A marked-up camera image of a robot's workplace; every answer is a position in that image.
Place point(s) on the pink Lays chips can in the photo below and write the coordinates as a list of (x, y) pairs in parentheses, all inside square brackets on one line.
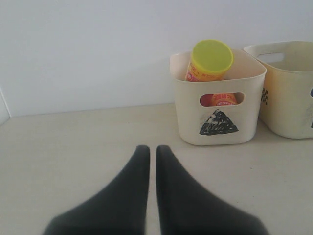
[(209, 61)]

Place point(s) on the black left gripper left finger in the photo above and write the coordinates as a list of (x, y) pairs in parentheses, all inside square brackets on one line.
[(118, 209)]

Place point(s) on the cream bin hexagon mark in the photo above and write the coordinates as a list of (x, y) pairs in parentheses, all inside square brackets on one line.
[(287, 96)]

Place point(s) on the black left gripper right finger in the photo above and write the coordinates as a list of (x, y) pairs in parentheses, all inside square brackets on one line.
[(187, 208)]

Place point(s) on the cream bin triangle mark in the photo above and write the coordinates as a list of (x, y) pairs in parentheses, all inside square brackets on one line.
[(216, 125)]

